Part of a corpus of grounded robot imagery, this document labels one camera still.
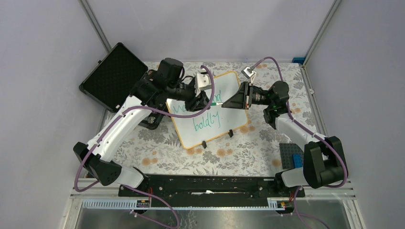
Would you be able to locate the blue corner bracket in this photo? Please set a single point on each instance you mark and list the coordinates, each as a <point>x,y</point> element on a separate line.
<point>299,60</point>

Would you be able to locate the blue lego brick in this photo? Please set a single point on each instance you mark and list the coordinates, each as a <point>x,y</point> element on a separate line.
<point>297,160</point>

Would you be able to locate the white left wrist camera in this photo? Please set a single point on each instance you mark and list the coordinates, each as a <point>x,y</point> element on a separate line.
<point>202,83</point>

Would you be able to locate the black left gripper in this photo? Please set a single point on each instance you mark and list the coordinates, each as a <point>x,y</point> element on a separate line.
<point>197,103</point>

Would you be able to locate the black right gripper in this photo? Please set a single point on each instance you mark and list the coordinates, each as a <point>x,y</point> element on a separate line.
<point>242,98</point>

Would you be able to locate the floral table mat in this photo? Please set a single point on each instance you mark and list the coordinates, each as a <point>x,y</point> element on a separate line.
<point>252,151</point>

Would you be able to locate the white slotted cable duct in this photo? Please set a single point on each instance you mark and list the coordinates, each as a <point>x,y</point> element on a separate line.
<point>144,204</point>

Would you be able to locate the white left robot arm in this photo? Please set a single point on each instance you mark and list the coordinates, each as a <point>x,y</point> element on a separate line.
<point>96,156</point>

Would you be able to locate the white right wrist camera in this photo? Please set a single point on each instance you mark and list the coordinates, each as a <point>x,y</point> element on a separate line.
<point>249,73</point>

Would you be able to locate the grey lego baseplate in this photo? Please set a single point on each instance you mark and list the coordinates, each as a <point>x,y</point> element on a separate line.
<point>286,152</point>

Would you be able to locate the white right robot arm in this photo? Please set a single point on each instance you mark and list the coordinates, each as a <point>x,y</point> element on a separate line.
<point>323,161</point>

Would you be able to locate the black poker chip case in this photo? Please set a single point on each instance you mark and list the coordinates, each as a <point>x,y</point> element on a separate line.
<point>122,75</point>

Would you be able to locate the yellow framed whiteboard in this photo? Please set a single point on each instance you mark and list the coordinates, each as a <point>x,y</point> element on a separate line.
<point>216,121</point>

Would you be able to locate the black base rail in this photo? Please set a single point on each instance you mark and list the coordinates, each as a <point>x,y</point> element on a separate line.
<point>185,188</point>

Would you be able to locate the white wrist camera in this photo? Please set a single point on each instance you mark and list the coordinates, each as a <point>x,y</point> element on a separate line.
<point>202,83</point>
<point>249,73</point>

